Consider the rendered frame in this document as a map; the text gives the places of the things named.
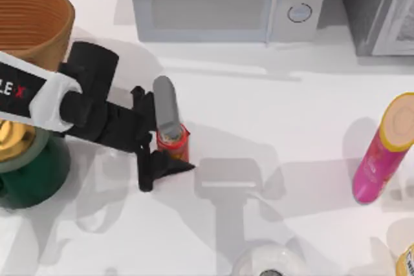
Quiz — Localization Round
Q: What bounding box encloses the pale microwave oven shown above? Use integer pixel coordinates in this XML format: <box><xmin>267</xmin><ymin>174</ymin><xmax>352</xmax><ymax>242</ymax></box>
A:
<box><xmin>127</xmin><ymin>0</ymin><xmax>333</xmax><ymax>45</ymax></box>

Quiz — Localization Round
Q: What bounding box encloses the yellow and white can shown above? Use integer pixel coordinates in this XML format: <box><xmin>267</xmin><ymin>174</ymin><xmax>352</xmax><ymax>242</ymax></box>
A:
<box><xmin>395</xmin><ymin>241</ymin><xmax>414</xmax><ymax>276</ymax></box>

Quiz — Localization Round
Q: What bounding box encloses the gold trophy with green base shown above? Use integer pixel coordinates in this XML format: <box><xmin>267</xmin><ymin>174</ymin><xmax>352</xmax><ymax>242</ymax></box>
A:
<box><xmin>0</xmin><ymin>118</ymin><xmax>72</xmax><ymax>209</ymax></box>

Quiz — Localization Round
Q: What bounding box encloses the microwave knob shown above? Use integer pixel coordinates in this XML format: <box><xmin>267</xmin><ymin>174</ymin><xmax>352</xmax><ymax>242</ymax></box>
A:
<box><xmin>287</xmin><ymin>2</ymin><xmax>314</xmax><ymax>24</ymax></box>

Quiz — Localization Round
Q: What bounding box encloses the red can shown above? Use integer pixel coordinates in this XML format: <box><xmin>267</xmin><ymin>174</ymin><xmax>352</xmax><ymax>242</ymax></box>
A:
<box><xmin>156</xmin><ymin>123</ymin><xmax>191</xmax><ymax>164</ymax></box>

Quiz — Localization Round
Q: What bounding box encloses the brown ribbed plant pot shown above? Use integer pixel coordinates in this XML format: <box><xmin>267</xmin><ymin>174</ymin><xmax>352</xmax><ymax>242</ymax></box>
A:
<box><xmin>0</xmin><ymin>0</ymin><xmax>76</xmax><ymax>72</ymax></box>

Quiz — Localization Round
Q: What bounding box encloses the pink can with yellow top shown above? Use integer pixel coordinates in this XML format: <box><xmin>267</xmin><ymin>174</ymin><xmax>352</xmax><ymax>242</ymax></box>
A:
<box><xmin>351</xmin><ymin>91</ymin><xmax>414</xmax><ymax>206</ymax></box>

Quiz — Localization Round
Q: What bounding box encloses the clear glass cup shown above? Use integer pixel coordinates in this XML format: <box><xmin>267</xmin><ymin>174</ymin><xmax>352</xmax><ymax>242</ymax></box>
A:
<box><xmin>232</xmin><ymin>242</ymin><xmax>307</xmax><ymax>276</ymax></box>

